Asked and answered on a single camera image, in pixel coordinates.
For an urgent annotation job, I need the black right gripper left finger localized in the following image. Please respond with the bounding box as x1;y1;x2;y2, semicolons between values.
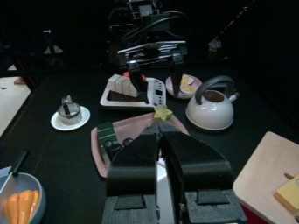
101;122;161;224

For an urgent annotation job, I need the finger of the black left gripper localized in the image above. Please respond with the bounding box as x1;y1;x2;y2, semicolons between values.
166;52;184;99
126;59;152;105

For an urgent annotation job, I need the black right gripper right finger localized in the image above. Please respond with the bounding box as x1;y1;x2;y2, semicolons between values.
157;121;248;224

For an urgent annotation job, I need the black sushi roll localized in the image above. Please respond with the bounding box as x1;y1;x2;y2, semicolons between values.
121;137;135;147
99;140;122;161

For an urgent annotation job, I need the white toy bread slice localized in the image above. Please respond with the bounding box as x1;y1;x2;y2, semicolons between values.
106;73;121;93
121;78;139;98
114;76;129;95

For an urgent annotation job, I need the orange toy food piece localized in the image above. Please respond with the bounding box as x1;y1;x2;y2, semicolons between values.
122;71;146;83

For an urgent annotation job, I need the yellow white toy fruit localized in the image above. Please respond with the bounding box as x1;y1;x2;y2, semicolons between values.
178;75;196;95

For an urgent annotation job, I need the pink small plate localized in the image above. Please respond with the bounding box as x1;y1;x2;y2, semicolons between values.
164;73;202;100

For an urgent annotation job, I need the white toy toaster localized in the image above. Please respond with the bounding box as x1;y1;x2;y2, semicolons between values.
98;73;168;111

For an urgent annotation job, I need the pink plastic tray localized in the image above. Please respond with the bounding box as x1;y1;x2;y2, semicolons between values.
89;112;192;179

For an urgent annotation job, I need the green star fruit slice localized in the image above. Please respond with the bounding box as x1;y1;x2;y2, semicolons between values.
152;104;174;122

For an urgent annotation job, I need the wooden cutting board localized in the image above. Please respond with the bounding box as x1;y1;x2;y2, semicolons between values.
232;130;299;224

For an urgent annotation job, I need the small metal cup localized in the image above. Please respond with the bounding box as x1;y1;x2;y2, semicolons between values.
55;94;82;127

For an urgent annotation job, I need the white saucer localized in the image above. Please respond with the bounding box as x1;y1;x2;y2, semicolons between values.
50;105;91;132

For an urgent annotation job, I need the yellow toy cheese block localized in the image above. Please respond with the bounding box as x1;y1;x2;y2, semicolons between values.
272;173;299;214

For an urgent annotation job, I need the black stand white base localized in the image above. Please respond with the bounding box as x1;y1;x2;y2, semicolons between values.
41;28;63;56

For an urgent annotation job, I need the blue bowl with carrots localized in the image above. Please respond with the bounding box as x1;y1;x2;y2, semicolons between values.
0;150;47;224

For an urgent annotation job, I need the orange toy pepper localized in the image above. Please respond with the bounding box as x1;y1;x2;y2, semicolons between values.
3;189;41;224

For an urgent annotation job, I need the white kettle grey handle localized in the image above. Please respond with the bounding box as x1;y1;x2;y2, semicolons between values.
184;74;240;132

